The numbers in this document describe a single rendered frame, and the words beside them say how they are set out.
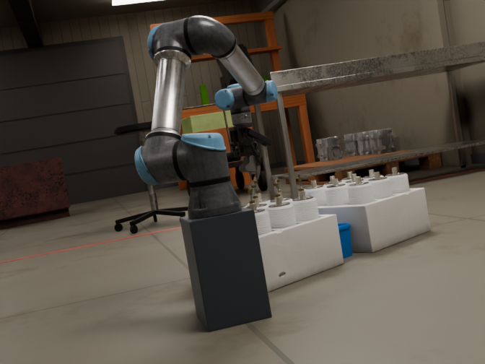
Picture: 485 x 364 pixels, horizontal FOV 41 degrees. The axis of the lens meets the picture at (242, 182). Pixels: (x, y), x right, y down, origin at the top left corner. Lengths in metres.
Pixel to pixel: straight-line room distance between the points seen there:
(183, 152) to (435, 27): 4.12
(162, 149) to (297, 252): 0.63
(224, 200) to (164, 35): 0.58
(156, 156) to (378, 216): 1.01
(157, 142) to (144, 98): 8.22
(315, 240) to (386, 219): 0.40
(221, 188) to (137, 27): 8.54
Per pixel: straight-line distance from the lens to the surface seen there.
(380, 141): 6.18
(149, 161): 1.84
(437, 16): 5.66
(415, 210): 2.70
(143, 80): 10.10
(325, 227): 2.29
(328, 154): 6.49
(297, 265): 2.19
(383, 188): 2.60
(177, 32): 2.03
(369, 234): 2.47
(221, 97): 2.34
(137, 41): 10.19
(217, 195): 1.76
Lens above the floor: 0.48
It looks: 3 degrees down
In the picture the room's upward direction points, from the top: 10 degrees counter-clockwise
